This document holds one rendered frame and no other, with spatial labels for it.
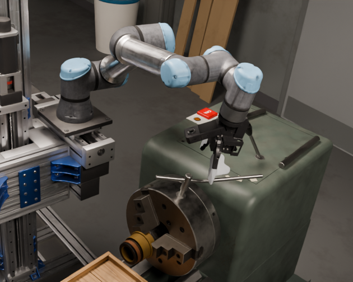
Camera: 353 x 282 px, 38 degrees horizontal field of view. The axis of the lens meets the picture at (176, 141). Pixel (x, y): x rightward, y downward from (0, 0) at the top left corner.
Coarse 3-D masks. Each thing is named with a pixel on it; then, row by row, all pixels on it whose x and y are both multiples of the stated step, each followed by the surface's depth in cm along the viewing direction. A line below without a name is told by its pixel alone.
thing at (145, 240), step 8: (136, 232) 159; (128, 240) 156; (136, 240) 156; (144, 240) 157; (152, 240) 160; (120, 248) 158; (128, 248) 161; (136, 248) 154; (144, 248) 156; (128, 256) 160; (136, 256) 154; (144, 256) 156
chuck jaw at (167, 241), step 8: (160, 240) 160; (168, 240) 160; (176, 240) 160; (152, 248) 158; (160, 248) 158; (168, 248) 157; (176, 248) 157; (184, 248) 157; (192, 248) 158; (200, 248) 159; (168, 256) 157; (176, 256) 158; (184, 256) 156; (192, 256) 159
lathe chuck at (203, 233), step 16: (160, 192) 159; (192, 192) 162; (128, 208) 173; (160, 208) 161; (176, 208) 156; (192, 208) 158; (128, 224) 176; (160, 224) 173; (176, 224) 159; (192, 224) 155; (208, 224) 160; (192, 240) 156; (208, 240) 160; (160, 256) 170; (208, 256) 167; (176, 272) 167
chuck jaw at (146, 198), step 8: (144, 192) 164; (136, 200) 162; (144, 200) 161; (136, 208) 163; (144, 208) 160; (152, 208) 163; (136, 216) 161; (144, 216) 160; (152, 216) 162; (136, 224) 161; (144, 224) 160; (152, 224) 162; (144, 232) 159
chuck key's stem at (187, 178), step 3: (186, 174) 154; (189, 174) 155; (186, 177) 154; (189, 177) 154; (186, 180) 154; (189, 180) 154; (183, 183) 156; (186, 183) 155; (189, 183) 156; (180, 186) 158; (183, 186) 156; (186, 186) 156; (180, 189) 157; (183, 189) 157; (186, 189) 157; (180, 192) 158; (183, 192) 158; (180, 195) 159
